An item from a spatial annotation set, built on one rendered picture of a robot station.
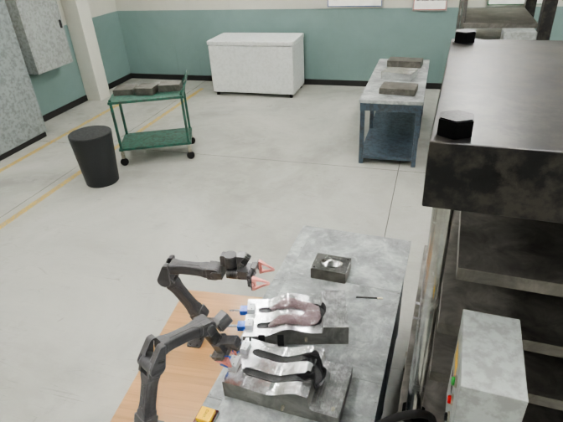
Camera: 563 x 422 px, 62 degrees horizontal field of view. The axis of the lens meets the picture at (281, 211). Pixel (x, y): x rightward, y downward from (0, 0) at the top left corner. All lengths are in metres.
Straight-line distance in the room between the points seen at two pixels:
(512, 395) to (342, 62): 7.81
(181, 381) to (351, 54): 7.24
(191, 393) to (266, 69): 6.67
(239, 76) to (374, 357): 6.77
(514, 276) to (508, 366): 0.32
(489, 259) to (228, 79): 7.28
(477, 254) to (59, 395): 2.75
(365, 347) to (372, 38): 6.89
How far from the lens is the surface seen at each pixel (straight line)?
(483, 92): 1.73
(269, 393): 2.05
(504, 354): 1.48
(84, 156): 5.74
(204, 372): 2.28
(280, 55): 8.12
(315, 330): 2.29
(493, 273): 1.63
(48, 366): 3.77
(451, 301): 1.87
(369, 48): 8.67
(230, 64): 8.47
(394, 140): 6.24
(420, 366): 1.86
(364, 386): 2.18
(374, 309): 2.51
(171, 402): 2.21
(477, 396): 1.39
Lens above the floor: 2.50
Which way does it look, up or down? 31 degrees down
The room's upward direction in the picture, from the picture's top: 3 degrees counter-clockwise
